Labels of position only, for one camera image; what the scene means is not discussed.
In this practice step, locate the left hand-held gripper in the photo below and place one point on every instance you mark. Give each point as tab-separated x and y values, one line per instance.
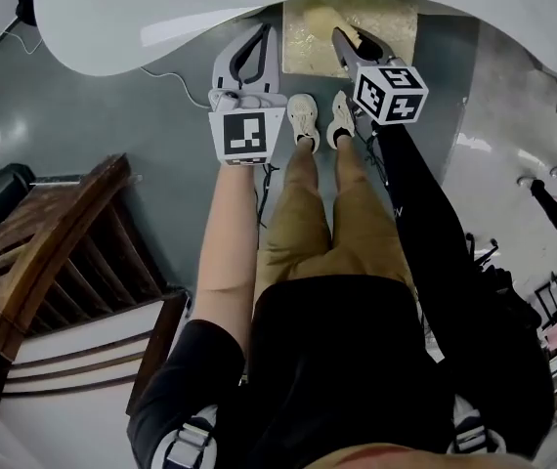
244	132

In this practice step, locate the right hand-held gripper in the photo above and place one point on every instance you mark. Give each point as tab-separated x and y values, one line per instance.
391	96

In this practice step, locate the gold upholstered stool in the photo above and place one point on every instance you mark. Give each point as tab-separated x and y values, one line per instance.
391	27

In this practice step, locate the person's right forearm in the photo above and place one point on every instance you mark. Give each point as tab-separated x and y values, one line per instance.
415	188

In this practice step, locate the person's left forearm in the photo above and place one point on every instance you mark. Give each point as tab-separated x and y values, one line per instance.
225	242

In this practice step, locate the white oval table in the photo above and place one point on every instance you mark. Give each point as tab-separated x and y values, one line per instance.
112	27

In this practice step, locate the person's right cream sneaker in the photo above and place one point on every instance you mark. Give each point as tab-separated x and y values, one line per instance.
341	120

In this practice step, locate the person's cream sneaker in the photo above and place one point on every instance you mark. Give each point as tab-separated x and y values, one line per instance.
303	115
341	120

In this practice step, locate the person's left cream sneaker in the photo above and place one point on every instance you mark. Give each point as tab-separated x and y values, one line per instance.
303	115

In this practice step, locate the person's right leg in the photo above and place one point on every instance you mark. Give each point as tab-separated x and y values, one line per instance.
349	164

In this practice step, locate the person's leg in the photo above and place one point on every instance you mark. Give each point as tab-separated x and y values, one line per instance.
349	164
303	164

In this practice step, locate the person's left leg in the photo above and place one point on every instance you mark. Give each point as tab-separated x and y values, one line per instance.
303	164

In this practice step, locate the person's khaki shorts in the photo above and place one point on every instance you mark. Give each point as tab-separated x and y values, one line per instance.
308	252

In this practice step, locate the dark wooden slatted railing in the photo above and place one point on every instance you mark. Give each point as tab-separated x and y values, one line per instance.
54	242

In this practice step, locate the black bag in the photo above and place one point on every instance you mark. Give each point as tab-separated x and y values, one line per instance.
503	286

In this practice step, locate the black suitcase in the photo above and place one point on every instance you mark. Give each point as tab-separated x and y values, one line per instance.
0	198

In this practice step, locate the white platform with brown trim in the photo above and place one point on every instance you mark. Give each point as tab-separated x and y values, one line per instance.
88	330

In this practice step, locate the person's black shirt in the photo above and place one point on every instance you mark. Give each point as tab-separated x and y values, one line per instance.
337	369

